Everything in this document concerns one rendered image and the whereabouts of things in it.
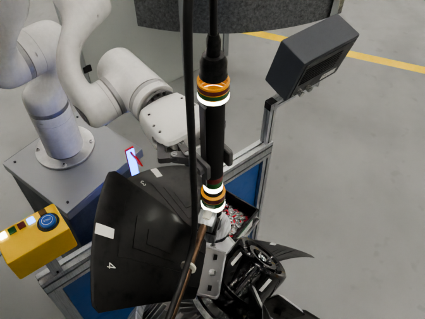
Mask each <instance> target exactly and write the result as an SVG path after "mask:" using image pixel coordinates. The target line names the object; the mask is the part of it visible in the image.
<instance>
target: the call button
mask: <svg viewBox="0 0 425 319"><path fill-rule="evenodd" d="M39 224H40V226H41V227H42V228H44V229H49V228H51V227H53V226H54V225H55V224H56V217H55V216H54V215H53V214H50V213H49V214H46V215H44V216H42V217H41V218H40V219H39Z"/></svg>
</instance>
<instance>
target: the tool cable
mask: <svg viewBox="0 0 425 319"><path fill-rule="evenodd" d="M193 10H194V0H183V16H182V32H183V69H184V83H185V106H186V117H187V137H188V156H189V167H190V188H191V200H192V229H191V236H190V243H189V247H188V252H187V256H186V259H185V261H182V263H181V265H180V266H181V268H182V272H181V275H180V278H179V280H178V283H177V286H176V289H175V292H174V294H173V297H172V300H171V302H170V305H169V308H168V311H167V313H166V316H165V319H172V316H173V313H174V311H175V308H176V305H177V302H178V299H179V297H180V294H181V291H182V288H183V285H184V283H185V279H186V277H187V273H188V269H189V268H190V269H191V270H192V273H195V271H196V266H195V265H194V264H193V263H191V260H192V256H193V253H194V249H195V243H196V239H197V228H198V186H197V155H196V139H195V108H194V69H193ZM209 34H210V35H217V34H218V0H209Z"/></svg>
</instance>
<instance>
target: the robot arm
mask: <svg viewBox="0 0 425 319"><path fill-rule="evenodd" d="M52 1H53V3H54V4H55V5H56V7H57V9H58V10H59V12H60V15H61V19H62V26H61V25H60V24H58V23H56V22H54V21H51V20H41V21H38V22H35V23H33V24H30V25H28V26H26V27H24V28H23V26H24V23H25V21H26V19H27V16H28V12H29V6H30V0H0V88H2V89H14V88H17V87H20V86H22V85H24V84H26V83H27V84H26V86H25V88H24V90H23V92H22V102H23V105H24V107H25V109H26V111H27V113H28V115H29V117H30V119H31V121H32V123H33V125H34V128H35V130H36V132H37V134H38V136H39V138H40V141H39V142H38V143H37V145H36V148H35V156H36V158H37V160H38V162H39V163H40V164H41V165H42V166H44V167H46V168H48V169H52V170H67V169H70V168H73V167H76V166H78V165H80V164H81V163H83V162H84V161H85V160H87V159H88V158H89V157H90V155H91V154H92V152H93V150H94V147H95V140H94V137H93V135H92V133H91V132H90V131H89V130H87V129H86V128H83V127H79V126H78V125H77V122H76V120H75V117H74V114H73V112H72V109H71V106H70V103H69V101H68V99H69V100H70V101H71V103H72V105H73V106H74V108H75V109H76V110H77V111H78V113H79V114H80V116H81V117H82V118H83V120H84V121H85V122H86V124H88V125H90V126H91V127H94V128H99V127H103V126H105V125H107V124H108V123H110V122H111V121H113V120H115V119H116V118H118V117H119V116H121V115H122V114H124V113H128V112H130V113H131V114H132V115H133V116H134V117H135V118H136V119H137V120H138V121H139V122H140V126H141V127H142V130H143V131H144V133H145V135H146V136H147V138H148V139H149V140H150V142H151V143H152V145H153V146H154V147H155V148H156V150H157V160H158V163H160V164H163V163H170V162H172V163H177V164H184V165H185V166H189V156H188V137H187V117H186V106H185V96H183V95H181V94H179V93H173V89H172V88H171V87H170V86H169V85H168V84H167V83H166V82H165V81H164V80H163V79H161V78H160V77H159V76H158V75H157V74H155V73H154V72H153V71H152V70H151V69H150V68H149V67H148V66H147V65H145V64H144V63H143V62H142V61H141V60H140V59H138V58H137V57H136V55H134V54H133V53H132V52H131V51H129V50H128V49H125V48H123V47H117V48H114V49H111V50H109V51H108V52H106V53H105V54H104V55H103V56H102V57H101V59H100V60H99V62H98V65H97V76H98V78H99V80H97V81H95V82H94V83H92V84H90V83H88V81H87V80H86V78H85V76H84V74H83V72H82V69H81V66H80V55H81V52H82V48H83V45H84V43H85V41H86V40H87V38H88V37H89V35H90V34H91V33H92V32H93V31H94V30H95V29H96V28H97V27H98V26H99V25H100V24H101V23H102V22H103V21H104V20H105V19H106V18H107V17H108V15H109V14H110V12H111V1H110V0H52ZM194 108H195V139H196V149H198V148H200V123H199V105H197V104H196V103H194ZM196 155H197V174H198V175H200V176H201V175H202V176H203V177H204V178H205V179H206V180H209V179H210V178H211V167H210V165H209V164H208V163H207V162H206V161H205V160H204V159H203V158H201V156H200V155H199V154H198V153H196Z"/></svg>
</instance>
